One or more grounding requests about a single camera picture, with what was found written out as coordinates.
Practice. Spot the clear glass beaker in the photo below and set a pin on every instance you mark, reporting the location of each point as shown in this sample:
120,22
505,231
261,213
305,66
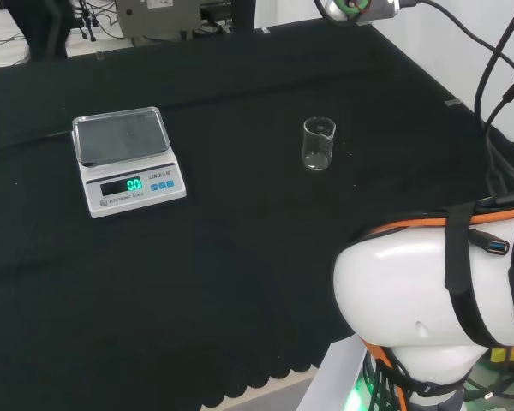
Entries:
318,145

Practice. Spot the black bench cloth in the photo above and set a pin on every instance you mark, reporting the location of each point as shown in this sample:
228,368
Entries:
197,257

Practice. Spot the white electronic balance steel pan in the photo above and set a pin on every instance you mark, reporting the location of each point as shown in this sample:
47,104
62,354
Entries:
128,180

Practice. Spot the grey metal equipment box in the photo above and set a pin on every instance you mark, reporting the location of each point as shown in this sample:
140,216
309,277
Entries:
158,19

